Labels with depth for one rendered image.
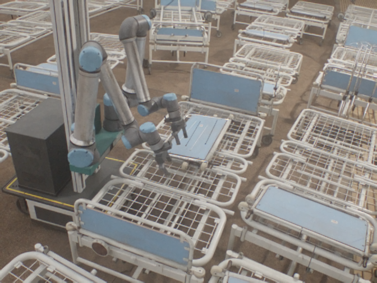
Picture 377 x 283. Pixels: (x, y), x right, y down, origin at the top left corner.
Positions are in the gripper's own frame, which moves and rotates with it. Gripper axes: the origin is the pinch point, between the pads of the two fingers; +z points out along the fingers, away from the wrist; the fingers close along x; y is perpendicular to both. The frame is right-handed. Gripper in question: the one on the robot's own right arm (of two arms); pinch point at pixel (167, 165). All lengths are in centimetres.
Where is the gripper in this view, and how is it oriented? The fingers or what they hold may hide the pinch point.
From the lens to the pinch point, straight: 234.1
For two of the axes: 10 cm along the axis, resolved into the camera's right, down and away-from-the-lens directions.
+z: 3.6, 7.4, 5.7
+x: -1.2, 6.4, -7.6
